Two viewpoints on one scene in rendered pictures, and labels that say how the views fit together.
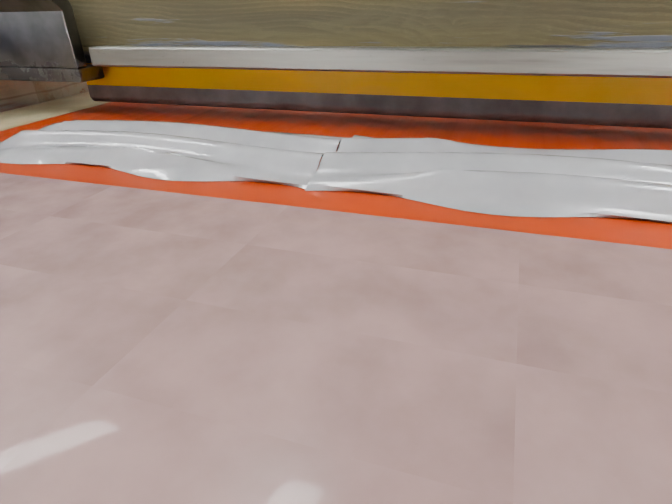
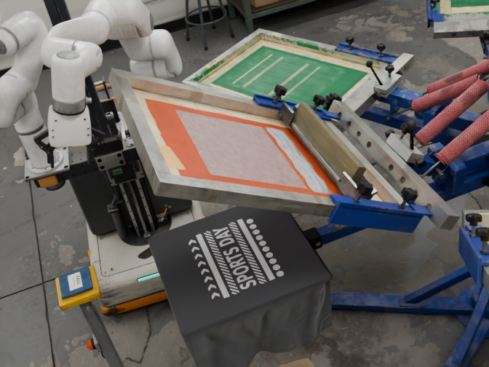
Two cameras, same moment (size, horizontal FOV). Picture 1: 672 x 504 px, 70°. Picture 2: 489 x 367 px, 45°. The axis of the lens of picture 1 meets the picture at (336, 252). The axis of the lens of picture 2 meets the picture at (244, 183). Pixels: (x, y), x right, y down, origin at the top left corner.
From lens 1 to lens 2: 1.60 m
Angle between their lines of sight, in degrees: 32
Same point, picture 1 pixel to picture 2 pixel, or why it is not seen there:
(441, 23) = (324, 152)
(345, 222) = (284, 159)
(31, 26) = (288, 113)
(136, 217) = (271, 146)
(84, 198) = (269, 141)
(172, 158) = (281, 144)
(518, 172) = (303, 168)
